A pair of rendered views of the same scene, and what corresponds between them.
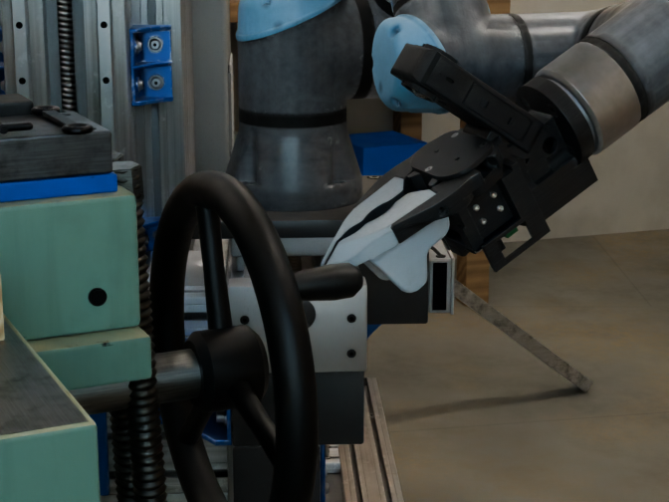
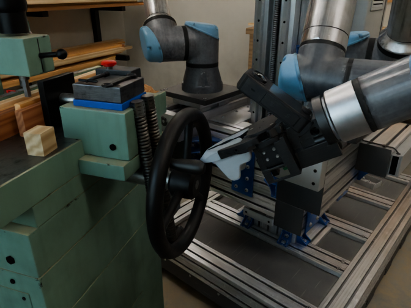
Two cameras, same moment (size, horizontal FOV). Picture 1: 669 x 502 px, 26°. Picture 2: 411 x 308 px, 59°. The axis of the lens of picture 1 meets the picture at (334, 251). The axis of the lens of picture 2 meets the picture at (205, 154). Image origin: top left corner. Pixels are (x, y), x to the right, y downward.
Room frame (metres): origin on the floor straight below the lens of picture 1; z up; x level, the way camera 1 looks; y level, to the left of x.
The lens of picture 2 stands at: (0.59, -0.37, 1.15)
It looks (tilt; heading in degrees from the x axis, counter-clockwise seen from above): 25 degrees down; 44
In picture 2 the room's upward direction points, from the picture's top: straight up
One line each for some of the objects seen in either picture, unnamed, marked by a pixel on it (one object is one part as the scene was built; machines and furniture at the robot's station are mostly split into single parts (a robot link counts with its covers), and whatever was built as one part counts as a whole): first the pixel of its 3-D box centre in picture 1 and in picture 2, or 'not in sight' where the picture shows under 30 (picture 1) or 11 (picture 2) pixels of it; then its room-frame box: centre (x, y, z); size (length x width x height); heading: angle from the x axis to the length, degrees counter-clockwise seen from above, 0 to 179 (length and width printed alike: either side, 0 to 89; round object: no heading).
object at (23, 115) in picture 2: not in sight; (52, 110); (0.88, 0.34, 0.92); 0.17 x 0.02 x 0.05; 25
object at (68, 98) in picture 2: not in sight; (72, 99); (0.91, 0.30, 0.95); 0.09 x 0.07 x 0.09; 25
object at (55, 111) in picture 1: (61, 119); (119, 80); (0.94, 0.18, 1.00); 0.10 x 0.02 x 0.01; 25
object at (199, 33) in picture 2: not in sight; (200, 41); (1.51, 0.54, 0.98); 0.13 x 0.12 x 0.14; 150
